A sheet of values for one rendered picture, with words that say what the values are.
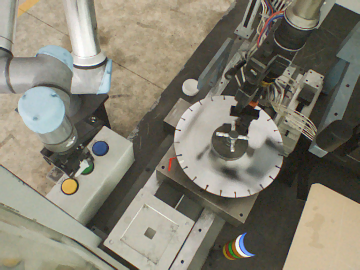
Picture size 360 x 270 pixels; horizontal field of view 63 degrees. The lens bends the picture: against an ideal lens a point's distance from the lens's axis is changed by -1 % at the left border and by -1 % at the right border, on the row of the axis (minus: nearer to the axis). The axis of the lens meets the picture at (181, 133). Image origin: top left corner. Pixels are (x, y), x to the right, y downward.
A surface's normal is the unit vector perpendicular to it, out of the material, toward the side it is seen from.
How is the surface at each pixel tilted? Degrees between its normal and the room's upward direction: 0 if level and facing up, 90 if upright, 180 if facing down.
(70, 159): 0
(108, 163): 0
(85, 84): 66
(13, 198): 90
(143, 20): 0
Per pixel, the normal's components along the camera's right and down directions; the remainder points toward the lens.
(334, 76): -0.52, 0.75
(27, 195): 0.85, 0.50
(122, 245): 0.08, -0.43
